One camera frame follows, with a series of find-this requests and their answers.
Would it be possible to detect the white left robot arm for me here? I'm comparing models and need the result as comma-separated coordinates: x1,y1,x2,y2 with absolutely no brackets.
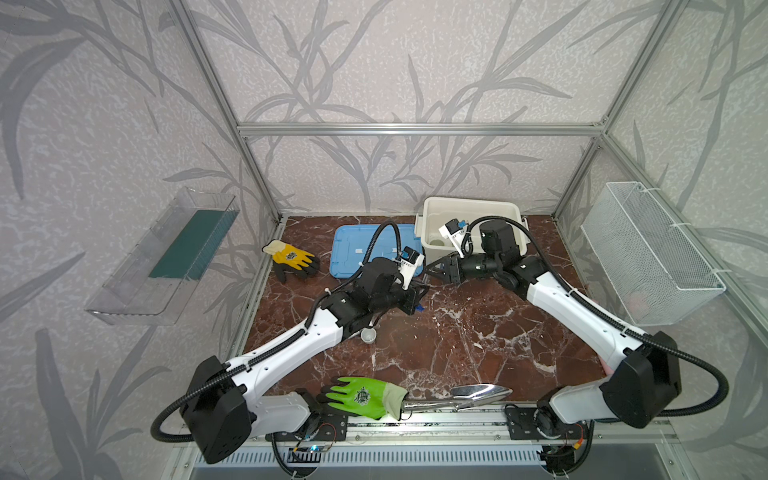
150,244,428,464

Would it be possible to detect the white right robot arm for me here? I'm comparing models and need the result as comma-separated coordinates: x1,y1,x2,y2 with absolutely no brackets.
425,215,730,439

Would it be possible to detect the blue plastic bin lid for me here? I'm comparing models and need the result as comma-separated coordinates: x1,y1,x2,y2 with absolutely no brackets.
329,224,423,280

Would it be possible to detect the white plastic storage bin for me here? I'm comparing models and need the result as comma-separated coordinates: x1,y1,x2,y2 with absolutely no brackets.
415,196,528,265

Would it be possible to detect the yellow black work glove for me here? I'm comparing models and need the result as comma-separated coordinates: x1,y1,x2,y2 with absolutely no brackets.
262,240,320,284

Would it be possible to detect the green work glove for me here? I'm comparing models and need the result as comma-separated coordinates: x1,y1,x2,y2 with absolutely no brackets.
318,377,408,420

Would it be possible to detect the silver metal trowel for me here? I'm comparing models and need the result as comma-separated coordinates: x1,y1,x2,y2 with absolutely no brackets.
402,384,513,412

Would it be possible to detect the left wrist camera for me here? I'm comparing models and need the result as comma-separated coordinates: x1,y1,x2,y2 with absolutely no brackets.
399,246,425,290

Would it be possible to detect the white wire mesh basket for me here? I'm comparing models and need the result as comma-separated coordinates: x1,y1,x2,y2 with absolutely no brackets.
581,181,726,327

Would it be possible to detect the clear plastic wall shelf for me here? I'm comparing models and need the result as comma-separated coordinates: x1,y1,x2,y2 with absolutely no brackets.
85,187,240,326

